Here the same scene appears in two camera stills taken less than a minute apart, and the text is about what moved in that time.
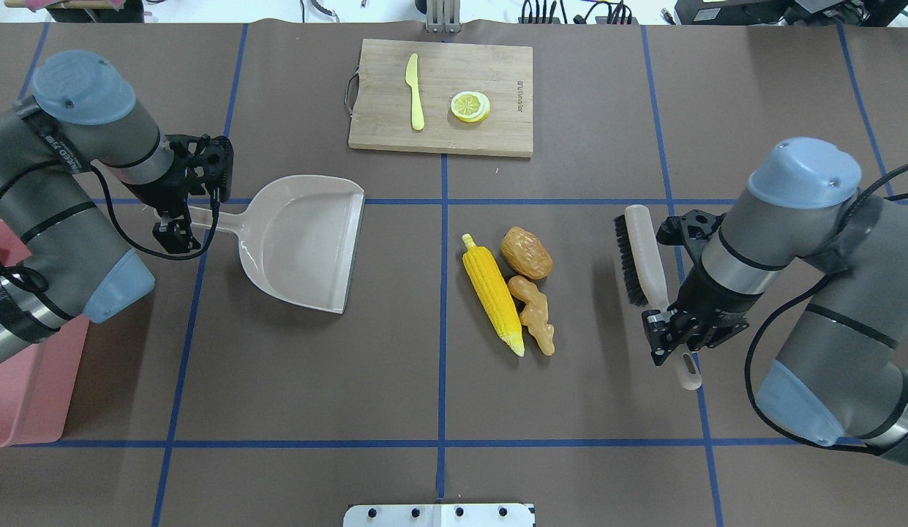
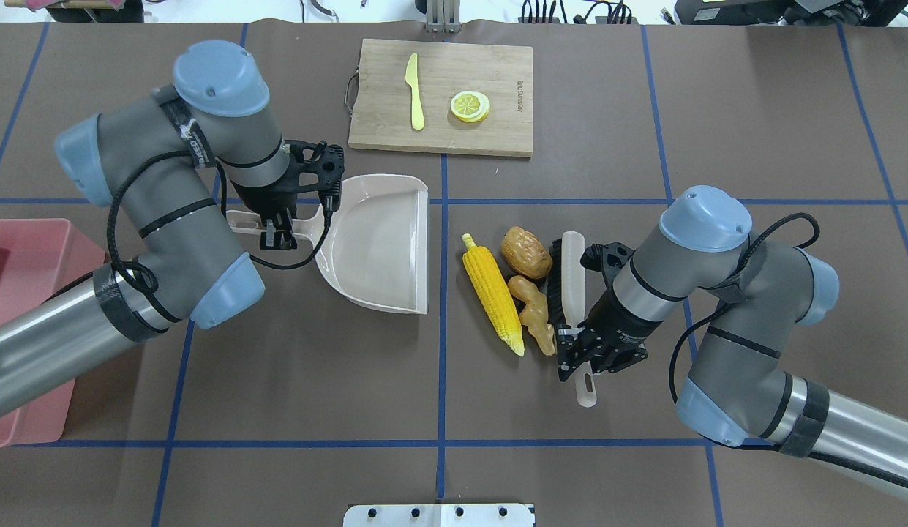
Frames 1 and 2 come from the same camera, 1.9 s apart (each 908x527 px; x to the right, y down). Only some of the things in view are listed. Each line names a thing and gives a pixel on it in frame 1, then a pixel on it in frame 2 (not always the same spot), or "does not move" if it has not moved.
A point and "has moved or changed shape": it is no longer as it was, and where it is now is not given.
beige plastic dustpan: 298,236 has moved or changed shape
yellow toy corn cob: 497,291 does not move
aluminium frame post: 443,16 does not move
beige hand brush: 642,268 to 566,257
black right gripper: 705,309 to 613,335
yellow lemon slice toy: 470,106 does not move
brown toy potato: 526,253 does not move
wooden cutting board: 444,97 does not move
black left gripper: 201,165 to 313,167
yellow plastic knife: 411,77 does not move
